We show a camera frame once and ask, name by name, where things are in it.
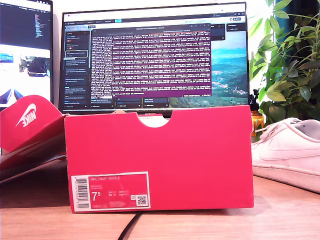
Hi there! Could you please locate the red Nike shoebox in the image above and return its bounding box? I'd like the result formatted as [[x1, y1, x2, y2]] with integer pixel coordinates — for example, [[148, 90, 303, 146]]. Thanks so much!
[[63, 104, 255, 214]]

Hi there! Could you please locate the red Nike shoebox lid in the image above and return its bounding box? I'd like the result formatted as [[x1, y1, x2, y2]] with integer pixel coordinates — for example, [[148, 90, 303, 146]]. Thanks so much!
[[0, 94, 70, 186]]

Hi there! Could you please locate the white leather sneaker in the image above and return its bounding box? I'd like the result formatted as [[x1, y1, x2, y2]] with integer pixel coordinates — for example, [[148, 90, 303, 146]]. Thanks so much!
[[251, 117, 320, 195]]

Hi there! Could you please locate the wide black computer monitor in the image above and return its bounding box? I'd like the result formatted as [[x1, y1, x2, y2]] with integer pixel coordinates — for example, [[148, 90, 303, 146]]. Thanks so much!
[[58, 1, 251, 119]]

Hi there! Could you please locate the orange bottle with black pump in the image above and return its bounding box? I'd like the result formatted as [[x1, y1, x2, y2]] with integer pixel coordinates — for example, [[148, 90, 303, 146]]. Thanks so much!
[[249, 88, 266, 145]]

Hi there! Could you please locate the green leafy potted plant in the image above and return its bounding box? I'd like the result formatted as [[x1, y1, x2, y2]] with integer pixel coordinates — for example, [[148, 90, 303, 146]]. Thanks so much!
[[248, 0, 320, 126]]

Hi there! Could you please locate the black monitor with code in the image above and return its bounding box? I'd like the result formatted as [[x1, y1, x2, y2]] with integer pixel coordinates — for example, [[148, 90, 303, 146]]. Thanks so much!
[[0, 0, 55, 109]]

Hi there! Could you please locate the black cable on table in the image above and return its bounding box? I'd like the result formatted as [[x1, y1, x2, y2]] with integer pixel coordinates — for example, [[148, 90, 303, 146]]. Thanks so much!
[[117, 212, 141, 240]]

